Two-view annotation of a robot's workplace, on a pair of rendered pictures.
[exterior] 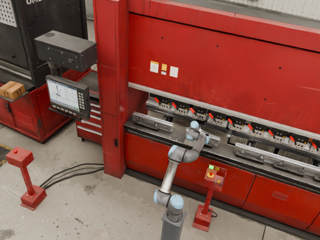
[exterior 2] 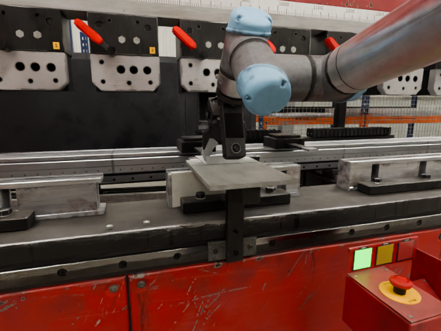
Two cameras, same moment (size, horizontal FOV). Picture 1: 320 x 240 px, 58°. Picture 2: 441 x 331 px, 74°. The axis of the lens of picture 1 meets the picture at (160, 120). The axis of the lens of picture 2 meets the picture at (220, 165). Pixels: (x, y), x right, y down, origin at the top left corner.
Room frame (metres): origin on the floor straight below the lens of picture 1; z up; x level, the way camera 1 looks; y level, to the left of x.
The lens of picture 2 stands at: (1.81, 0.00, 1.14)
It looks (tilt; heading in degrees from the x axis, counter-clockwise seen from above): 12 degrees down; 326
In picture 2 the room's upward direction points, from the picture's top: straight up
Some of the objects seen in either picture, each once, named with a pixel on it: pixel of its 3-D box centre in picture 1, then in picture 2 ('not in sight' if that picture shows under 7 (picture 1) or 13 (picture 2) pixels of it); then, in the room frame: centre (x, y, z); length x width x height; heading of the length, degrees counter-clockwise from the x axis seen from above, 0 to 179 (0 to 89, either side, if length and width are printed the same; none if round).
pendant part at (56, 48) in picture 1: (70, 81); not in sight; (2.41, 0.91, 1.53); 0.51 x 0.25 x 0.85; 69
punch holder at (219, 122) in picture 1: (218, 116); (277, 62); (2.43, -0.60, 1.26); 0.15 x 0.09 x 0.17; 72
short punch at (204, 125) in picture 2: (200, 121); (216, 111); (2.48, -0.44, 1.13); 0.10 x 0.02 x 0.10; 72
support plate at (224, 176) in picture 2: (194, 138); (233, 170); (2.34, -0.39, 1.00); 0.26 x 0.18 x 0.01; 162
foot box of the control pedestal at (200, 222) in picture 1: (203, 217); not in sight; (2.01, -0.62, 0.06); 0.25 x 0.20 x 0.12; 164
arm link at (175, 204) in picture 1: (175, 204); not in sight; (1.53, -0.21, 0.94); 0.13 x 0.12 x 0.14; 69
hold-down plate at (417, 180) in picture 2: (249, 157); (401, 184); (2.24, -0.99, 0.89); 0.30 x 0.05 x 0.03; 72
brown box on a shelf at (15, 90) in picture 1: (10, 89); not in sight; (2.86, 1.83, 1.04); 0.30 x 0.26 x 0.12; 66
